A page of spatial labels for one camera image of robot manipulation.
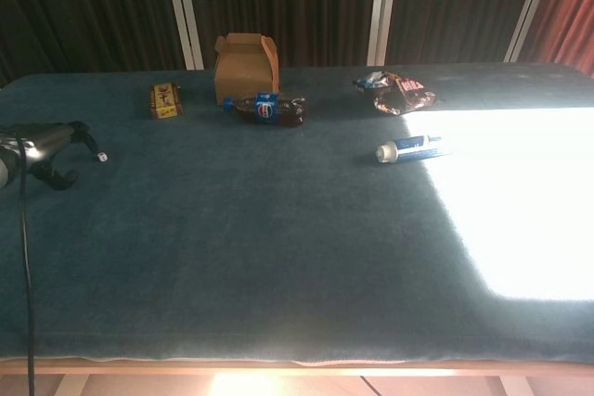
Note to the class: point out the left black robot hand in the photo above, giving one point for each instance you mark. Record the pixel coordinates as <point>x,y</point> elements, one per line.
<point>44,141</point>

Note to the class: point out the small white die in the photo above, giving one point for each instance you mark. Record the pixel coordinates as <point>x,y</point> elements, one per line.
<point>102,156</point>

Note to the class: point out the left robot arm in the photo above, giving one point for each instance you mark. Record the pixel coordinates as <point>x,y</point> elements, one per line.
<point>3,171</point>

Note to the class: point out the small yellow red box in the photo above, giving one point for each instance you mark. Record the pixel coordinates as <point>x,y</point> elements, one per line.
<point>165,101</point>

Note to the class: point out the open brown cardboard box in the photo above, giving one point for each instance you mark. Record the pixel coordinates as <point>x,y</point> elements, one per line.
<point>246,72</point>

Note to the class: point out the pepsi cola bottle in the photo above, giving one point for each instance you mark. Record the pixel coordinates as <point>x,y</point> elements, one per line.
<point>271,109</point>

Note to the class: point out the blue table cloth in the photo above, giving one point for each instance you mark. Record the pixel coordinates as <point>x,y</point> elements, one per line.
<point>260,229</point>

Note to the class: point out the dark curtain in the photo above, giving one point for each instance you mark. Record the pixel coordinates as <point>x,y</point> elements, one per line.
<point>287,2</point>

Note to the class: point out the crumpled snack bag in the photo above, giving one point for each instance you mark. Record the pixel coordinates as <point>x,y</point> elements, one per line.
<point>399,93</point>

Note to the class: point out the blue white tube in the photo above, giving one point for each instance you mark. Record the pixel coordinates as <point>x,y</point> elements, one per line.
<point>410,148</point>

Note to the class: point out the red curtain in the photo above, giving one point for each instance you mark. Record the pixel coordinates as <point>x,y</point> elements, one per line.
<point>564,8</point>

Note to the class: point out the white window frame post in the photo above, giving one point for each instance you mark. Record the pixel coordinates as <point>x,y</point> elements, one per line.
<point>183,8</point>
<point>529,6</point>
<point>383,7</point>

